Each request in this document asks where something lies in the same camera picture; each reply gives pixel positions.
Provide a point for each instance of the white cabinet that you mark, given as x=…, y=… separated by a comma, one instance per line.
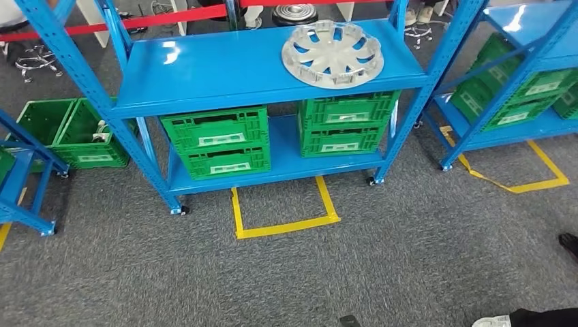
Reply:
x=92, y=22

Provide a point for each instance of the red barrier belt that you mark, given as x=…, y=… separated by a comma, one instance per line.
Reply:
x=135, y=20

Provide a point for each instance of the chrome barrier post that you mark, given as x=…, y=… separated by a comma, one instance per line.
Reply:
x=231, y=13

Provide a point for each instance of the white connector bundle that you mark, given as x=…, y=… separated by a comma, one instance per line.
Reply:
x=101, y=133

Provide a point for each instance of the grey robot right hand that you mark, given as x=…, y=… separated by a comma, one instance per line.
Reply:
x=570, y=244

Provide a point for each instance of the yellow floor tape square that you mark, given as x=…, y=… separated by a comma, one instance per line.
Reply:
x=537, y=185
x=3, y=234

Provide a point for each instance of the white desk panel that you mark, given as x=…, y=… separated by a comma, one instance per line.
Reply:
x=345, y=11
x=178, y=18

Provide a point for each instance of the open green plastic crate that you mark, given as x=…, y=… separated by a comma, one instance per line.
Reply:
x=77, y=155
x=40, y=122

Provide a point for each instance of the grey plastic wheel cover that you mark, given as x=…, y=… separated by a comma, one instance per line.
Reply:
x=334, y=55

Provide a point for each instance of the chrome chair base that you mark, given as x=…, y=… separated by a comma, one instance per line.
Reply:
x=417, y=34
x=38, y=63

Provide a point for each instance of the black wifi router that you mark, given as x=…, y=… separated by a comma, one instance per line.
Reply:
x=133, y=27

